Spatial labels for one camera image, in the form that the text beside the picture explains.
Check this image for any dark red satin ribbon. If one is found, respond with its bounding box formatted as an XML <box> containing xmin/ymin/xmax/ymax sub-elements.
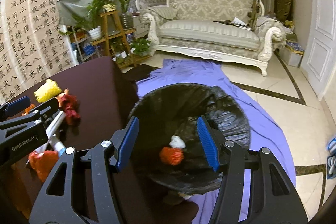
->
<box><xmin>56</xmin><ymin>89</ymin><xmax>81</xmax><ymax>126</ymax></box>

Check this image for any red foam net bundle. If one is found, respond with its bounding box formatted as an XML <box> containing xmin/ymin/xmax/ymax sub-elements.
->
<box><xmin>159</xmin><ymin>147</ymin><xmax>184</xmax><ymax>166</ymax></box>

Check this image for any white tissue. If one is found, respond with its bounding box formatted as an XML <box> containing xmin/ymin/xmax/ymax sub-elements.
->
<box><xmin>169</xmin><ymin>135</ymin><xmax>186</xmax><ymax>149</ymax></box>

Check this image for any black trash bag bin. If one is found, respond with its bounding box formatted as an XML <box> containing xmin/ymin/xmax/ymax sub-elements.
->
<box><xmin>129</xmin><ymin>83</ymin><xmax>251</xmax><ymax>195</ymax></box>

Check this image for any orange plastic bag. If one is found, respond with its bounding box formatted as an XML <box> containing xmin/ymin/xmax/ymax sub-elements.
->
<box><xmin>21</xmin><ymin>104</ymin><xmax>35</xmax><ymax>116</ymax></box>

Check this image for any yellow foam net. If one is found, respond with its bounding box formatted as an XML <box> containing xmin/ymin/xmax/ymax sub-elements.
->
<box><xmin>34</xmin><ymin>79</ymin><xmax>63</xmax><ymax>103</ymax></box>

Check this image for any white tube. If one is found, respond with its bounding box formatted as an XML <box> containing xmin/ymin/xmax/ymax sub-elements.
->
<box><xmin>35</xmin><ymin>111</ymin><xmax>66</xmax><ymax>153</ymax></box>

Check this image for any red crumpled plastic wrapper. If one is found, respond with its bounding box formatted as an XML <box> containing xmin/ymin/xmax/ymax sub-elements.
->
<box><xmin>29</xmin><ymin>150</ymin><xmax>59</xmax><ymax>182</ymax></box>

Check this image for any purple floor cloth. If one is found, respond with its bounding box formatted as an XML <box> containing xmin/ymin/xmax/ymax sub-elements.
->
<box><xmin>131</xmin><ymin>59</ymin><xmax>295</xmax><ymax>223</ymax></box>

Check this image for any metal shelf rack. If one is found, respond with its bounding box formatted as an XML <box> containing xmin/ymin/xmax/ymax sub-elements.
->
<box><xmin>67</xmin><ymin>26</ymin><xmax>97</xmax><ymax>64</ymax></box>

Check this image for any wooden plant stand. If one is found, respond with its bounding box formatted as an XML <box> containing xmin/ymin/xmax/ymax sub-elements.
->
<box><xmin>91</xmin><ymin>11</ymin><xmax>149</xmax><ymax>68</ymax></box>

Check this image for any white potted plant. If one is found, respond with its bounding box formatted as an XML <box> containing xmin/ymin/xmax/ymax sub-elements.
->
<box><xmin>58</xmin><ymin>0</ymin><xmax>114</xmax><ymax>41</ymax></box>

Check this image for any white panel door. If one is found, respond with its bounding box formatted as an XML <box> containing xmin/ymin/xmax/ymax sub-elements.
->
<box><xmin>300</xmin><ymin>0</ymin><xmax>335</xmax><ymax>100</ymax></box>

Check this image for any ornate armchair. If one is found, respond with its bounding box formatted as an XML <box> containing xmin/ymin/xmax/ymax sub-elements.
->
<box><xmin>135</xmin><ymin>0</ymin><xmax>166</xmax><ymax>11</ymax></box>

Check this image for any ornate white sofa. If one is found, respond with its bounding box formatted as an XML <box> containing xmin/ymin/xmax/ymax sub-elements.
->
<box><xmin>139</xmin><ymin>0</ymin><xmax>286</xmax><ymax>76</ymax></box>

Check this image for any calligraphy wall scroll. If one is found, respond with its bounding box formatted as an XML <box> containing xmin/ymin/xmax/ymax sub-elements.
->
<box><xmin>1</xmin><ymin>0</ymin><xmax>78</xmax><ymax>103</ymax></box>

